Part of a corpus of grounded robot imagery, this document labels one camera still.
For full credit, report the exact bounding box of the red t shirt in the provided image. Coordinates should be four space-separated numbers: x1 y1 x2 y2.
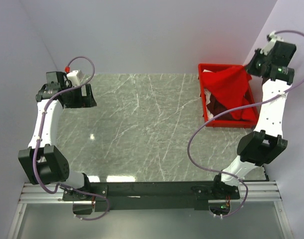
202 66 252 110

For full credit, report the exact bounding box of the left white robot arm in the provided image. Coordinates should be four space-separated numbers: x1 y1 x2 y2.
18 70 97 192

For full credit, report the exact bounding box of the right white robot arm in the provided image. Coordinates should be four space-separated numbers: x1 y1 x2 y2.
212 40 297 195

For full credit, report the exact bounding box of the red plastic bin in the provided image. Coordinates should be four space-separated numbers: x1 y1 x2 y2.
198 63 259 128

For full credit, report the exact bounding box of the white pink t shirt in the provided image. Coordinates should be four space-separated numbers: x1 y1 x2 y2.
198 77 214 121

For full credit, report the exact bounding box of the dark maroon t shirt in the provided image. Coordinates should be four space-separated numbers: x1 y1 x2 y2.
206 94 233 120

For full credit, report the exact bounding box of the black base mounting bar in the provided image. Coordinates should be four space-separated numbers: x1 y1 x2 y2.
62 181 240 212

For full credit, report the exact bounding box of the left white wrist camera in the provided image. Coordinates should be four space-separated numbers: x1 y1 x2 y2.
65 66 84 87

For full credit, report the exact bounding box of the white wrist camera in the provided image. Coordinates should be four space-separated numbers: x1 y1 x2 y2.
65 66 84 87
260 31 284 55

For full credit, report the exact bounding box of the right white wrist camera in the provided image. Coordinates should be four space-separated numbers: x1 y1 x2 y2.
260 31 284 55

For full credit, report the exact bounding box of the aluminium frame rail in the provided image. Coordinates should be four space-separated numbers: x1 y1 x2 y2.
18 181 282 204

